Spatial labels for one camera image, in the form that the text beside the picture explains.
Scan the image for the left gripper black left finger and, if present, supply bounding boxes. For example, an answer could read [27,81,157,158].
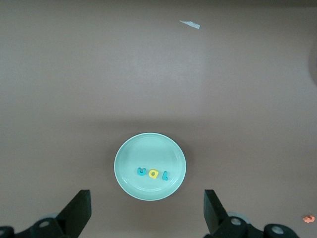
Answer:
[0,189,92,238]

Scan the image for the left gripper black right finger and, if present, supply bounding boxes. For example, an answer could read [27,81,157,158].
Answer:
[203,189,302,238]

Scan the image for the green round plate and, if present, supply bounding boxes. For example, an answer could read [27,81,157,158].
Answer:
[114,132,187,201]

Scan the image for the brown table cover sheet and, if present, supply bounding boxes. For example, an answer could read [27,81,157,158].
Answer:
[0,0,317,238]

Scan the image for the white paper scrap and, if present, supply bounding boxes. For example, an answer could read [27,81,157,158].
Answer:
[179,20,201,30]

